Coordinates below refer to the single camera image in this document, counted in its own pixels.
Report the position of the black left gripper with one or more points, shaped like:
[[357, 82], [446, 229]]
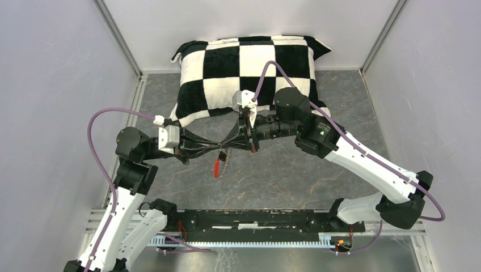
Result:
[[186, 149]]

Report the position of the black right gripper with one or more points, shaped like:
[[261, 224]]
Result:
[[241, 143]]

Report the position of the metal key organizer red handle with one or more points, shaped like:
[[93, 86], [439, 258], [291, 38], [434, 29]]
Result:
[[222, 162]]

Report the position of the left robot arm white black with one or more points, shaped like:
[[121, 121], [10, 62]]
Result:
[[113, 248]]

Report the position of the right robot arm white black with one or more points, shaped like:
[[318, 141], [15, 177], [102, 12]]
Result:
[[399, 200]]

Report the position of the black white checkered pillow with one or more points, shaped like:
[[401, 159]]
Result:
[[212, 71]]

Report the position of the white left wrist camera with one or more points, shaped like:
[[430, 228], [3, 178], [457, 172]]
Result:
[[168, 134]]

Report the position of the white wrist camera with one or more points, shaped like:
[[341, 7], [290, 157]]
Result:
[[168, 134], [243, 100]]

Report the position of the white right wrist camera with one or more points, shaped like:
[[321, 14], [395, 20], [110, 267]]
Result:
[[243, 100]]

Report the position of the white slotted cable duct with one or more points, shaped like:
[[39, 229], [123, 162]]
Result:
[[321, 242]]

